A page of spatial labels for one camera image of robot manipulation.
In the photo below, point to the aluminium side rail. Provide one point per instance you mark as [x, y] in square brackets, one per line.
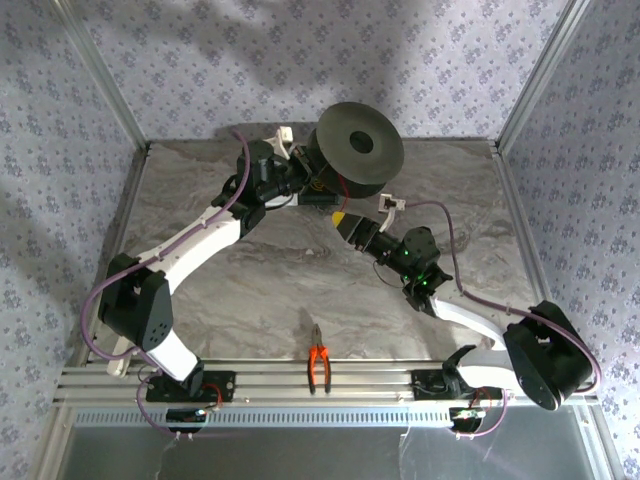
[119, 225]
[535, 250]

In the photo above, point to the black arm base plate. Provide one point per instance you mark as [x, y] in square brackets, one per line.
[425, 385]
[225, 387]

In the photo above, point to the white open box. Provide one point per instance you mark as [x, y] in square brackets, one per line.
[285, 201]

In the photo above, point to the white plastic bracket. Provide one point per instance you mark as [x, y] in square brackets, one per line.
[117, 365]

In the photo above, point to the aluminium frame post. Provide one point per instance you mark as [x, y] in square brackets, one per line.
[541, 75]
[101, 75]

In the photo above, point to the aluminium frame rail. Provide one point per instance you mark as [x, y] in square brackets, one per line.
[365, 385]

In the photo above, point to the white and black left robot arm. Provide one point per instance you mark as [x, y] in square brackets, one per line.
[200, 240]

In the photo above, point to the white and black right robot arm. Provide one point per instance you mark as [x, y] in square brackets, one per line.
[480, 370]

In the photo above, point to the small black controller board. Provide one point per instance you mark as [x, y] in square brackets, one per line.
[182, 416]
[465, 417]

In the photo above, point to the black open tray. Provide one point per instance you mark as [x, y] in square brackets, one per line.
[320, 199]

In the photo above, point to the grey metal sheet panel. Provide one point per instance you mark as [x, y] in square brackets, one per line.
[300, 455]

